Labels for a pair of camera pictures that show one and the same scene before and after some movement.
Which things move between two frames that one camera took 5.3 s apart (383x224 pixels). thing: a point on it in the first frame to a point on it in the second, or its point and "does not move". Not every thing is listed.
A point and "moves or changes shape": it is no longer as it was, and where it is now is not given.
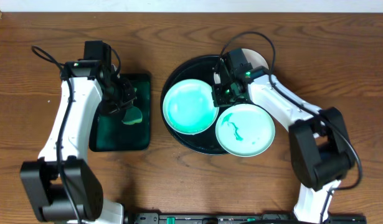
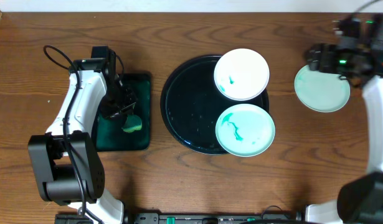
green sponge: (132, 116) moves or changes shape
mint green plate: (245, 130) does not move
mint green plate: (189, 106) to (321, 91)
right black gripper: (218, 100) to (328, 54)
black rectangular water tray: (108, 134) does not move
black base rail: (240, 218) does not move
